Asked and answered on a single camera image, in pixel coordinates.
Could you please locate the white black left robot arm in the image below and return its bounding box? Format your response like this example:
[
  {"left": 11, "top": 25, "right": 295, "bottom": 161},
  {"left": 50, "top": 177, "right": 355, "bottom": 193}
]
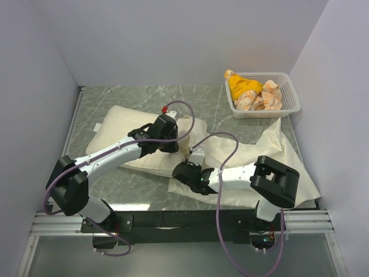
[{"left": 43, "top": 111, "right": 179, "bottom": 232}]

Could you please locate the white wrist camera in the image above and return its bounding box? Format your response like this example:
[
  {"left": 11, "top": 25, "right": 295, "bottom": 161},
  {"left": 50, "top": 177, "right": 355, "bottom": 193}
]
[
  {"left": 161, "top": 106, "right": 179, "bottom": 121},
  {"left": 187, "top": 147, "right": 205, "bottom": 166}
]

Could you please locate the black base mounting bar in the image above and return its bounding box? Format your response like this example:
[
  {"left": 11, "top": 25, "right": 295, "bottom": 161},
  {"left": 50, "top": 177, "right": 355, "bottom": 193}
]
[{"left": 80, "top": 207, "right": 286, "bottom": 250}]

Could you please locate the cream satin pillowcase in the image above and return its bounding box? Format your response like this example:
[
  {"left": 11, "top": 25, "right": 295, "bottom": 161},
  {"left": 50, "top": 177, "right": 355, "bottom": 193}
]
[{"left": 168, "top": 119, "right": 321, "bottom": 210}]

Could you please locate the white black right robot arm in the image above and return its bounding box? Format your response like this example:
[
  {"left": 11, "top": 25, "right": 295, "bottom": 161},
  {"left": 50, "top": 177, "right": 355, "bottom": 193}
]
[{"left": 172, "top": 156, "right": 300, "bottom": 230}]

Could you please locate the white orange patterned cloth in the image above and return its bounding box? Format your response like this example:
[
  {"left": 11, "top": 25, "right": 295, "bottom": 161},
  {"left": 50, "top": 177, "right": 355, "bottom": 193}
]
[{"left": 224, "top": 70, "right": 282, "bottom": 111}]

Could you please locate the cream rectangular pillow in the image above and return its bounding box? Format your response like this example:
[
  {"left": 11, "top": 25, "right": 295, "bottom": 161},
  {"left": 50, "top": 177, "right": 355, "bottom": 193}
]
[{"left": 86, "top": 105, "right": 208, "bottom": 179}]

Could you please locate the white plastic basket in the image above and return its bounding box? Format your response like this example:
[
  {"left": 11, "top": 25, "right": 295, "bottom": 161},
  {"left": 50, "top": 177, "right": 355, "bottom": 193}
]
[{"left": 225, "top": 72, "right": 301, "bottom": 119}]

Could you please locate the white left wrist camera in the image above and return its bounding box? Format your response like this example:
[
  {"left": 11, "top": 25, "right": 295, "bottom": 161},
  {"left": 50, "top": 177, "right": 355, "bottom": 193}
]
[{"left": 161, "top": 106, "right": 179, "bottom": 121}]

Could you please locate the yellow cloth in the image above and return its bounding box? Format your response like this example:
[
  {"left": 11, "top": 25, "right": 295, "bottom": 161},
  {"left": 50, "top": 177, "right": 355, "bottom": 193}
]
[{"left": 228, "top": 75, "right": 263, "bottom": 101}]

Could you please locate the white pillow label tag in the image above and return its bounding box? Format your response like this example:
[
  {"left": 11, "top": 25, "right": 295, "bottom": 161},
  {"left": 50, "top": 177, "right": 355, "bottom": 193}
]
[{"left": 93, "top": 123, "right": 101, "bottom": 133}]

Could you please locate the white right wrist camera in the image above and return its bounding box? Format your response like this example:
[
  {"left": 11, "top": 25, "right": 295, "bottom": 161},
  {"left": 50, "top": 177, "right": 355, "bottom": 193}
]
[{"left": 187, "top": 147, "right": 205, "bottom": 166}]

